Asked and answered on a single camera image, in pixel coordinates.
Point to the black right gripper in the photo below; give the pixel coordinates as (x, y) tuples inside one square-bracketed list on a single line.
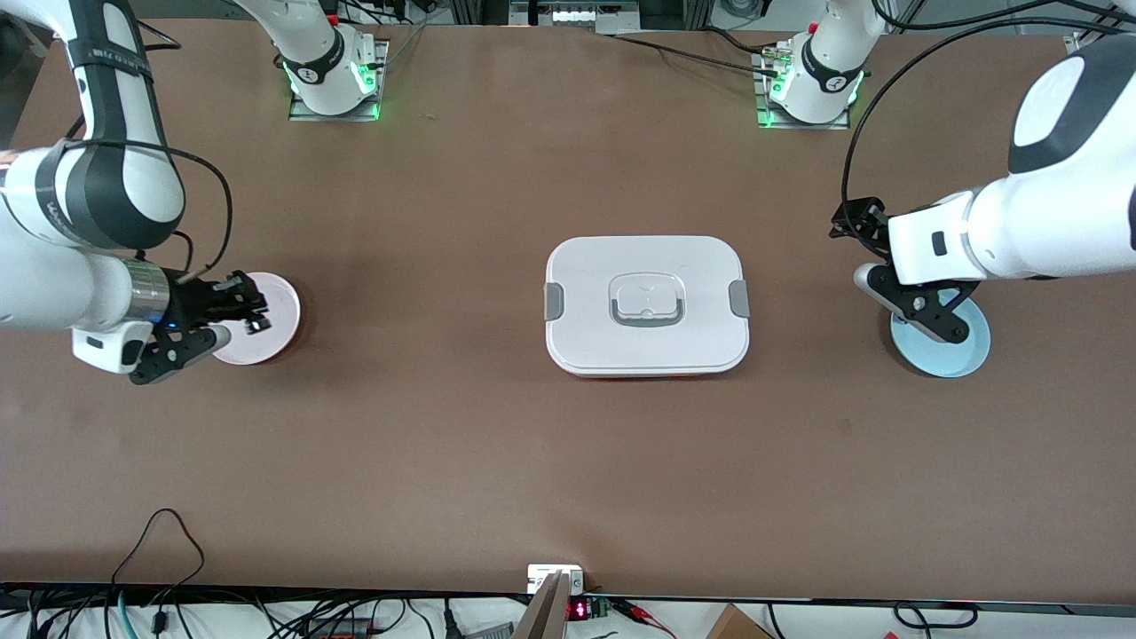
[(189, 303)]

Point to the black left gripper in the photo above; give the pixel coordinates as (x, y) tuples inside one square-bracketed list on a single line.
[(863, 221)]

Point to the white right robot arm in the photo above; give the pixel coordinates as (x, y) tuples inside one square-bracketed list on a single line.
[(53, 284)]

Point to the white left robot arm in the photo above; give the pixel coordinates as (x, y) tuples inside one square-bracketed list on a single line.
[(1047, 222)]

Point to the pink round plate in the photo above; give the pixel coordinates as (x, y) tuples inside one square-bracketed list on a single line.
[(280, 306)]

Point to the light blue round plate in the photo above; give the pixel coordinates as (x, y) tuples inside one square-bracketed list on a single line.
[(932, 359)]

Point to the white lidded lunch box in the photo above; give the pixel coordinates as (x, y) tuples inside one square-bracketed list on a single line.
[(648, 346)]

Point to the grey power strip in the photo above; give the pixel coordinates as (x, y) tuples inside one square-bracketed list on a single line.
[(577, 14)]

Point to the small white box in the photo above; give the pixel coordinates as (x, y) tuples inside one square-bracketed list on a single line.
[(543, 575)]

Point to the brown cardboard box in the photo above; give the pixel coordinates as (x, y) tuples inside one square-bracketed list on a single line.
[(737, 625)]

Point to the grey slanted bar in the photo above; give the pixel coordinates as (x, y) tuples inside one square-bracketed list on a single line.
[(543, 612)]

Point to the red clip leads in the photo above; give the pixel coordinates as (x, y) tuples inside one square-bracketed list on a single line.
[(643, 614)]

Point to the red digit display module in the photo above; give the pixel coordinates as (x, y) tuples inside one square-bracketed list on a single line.
[(578, 610)]

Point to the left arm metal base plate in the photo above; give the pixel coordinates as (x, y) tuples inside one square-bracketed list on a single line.
[(763, 120)]

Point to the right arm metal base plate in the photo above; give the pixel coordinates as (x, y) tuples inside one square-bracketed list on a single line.
[(297, 111)]

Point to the aluminium frame rail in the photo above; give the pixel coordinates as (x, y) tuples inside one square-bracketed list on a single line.
[(1078, 41)]

